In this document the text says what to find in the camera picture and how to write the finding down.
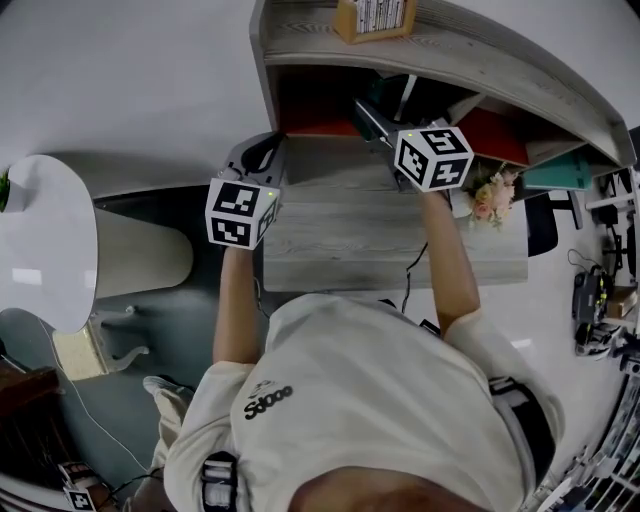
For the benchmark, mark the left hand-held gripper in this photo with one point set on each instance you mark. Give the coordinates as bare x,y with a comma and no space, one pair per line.
240,215

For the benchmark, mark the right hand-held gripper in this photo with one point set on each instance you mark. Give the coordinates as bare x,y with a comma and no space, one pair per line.
432,160

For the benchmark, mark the person's left forearm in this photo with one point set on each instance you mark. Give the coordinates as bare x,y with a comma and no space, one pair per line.
237,310

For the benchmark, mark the person's right forearm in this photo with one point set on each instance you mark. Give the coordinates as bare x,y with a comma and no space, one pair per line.
452,270

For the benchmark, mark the grey wooden desk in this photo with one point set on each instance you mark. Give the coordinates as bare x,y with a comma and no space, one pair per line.
350,240

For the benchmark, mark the wooden box with striped cards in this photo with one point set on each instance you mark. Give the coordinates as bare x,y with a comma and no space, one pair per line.
375,20

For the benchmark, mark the pink flower bouquet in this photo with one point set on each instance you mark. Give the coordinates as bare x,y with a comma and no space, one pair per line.
492,195

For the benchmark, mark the teal book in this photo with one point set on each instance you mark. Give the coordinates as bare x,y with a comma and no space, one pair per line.
560,172

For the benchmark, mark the black office chair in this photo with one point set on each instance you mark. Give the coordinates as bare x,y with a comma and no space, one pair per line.
542,225

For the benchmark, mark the white round table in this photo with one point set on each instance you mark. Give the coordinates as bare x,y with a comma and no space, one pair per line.
55,240

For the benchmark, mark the small plant in white pot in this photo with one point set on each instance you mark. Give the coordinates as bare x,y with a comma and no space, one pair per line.
15,192

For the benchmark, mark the white ornate stool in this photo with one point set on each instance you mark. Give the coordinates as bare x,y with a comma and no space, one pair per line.
85,345

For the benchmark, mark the black device on floor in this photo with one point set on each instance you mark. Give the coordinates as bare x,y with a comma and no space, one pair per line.
592,305

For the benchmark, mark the person's white shirt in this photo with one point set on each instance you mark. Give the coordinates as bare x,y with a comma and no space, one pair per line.
360,400

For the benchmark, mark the person's beige trouser leg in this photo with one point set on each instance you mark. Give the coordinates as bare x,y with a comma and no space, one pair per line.
167,415

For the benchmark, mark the dark wooden cabinet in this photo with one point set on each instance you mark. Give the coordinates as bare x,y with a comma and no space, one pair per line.
27,415

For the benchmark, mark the idle hand-held gripper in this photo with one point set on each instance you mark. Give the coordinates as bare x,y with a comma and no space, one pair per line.
80,490

